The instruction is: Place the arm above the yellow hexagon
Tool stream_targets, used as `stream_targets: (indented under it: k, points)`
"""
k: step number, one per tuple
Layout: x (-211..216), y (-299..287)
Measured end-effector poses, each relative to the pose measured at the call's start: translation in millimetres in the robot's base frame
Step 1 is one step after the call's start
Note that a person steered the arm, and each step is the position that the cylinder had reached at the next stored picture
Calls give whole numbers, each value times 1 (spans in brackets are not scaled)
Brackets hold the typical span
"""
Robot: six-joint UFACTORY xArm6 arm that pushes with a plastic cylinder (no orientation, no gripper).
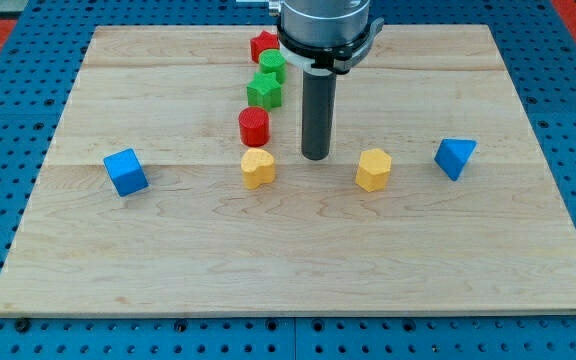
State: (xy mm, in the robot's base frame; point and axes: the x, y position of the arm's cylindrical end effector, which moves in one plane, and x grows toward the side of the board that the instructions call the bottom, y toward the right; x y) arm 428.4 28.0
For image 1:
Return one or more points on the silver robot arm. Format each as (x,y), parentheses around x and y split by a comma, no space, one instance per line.
(324,37)

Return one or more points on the yellow hexagon block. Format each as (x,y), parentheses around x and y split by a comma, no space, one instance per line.
(374,169)

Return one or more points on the yellow heart block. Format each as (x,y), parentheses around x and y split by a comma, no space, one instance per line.
(258,168)

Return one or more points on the red cylinder block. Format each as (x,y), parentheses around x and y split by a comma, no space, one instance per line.
(254,125)

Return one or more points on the green star block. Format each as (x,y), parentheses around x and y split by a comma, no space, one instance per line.
(264,91)

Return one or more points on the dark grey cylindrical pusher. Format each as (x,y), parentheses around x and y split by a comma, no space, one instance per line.
(318,97)

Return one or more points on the light wooden board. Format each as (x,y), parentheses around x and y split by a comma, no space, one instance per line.
(197,244)

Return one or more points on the green cylinder block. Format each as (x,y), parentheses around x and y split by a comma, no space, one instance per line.
(272,61)

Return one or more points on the red star block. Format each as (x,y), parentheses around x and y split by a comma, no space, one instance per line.
(263,41)

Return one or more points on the blue cube block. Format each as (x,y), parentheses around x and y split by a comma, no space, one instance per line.
(125,172)

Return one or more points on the blue triangular prism block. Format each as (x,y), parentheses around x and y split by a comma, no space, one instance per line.
(453,155)

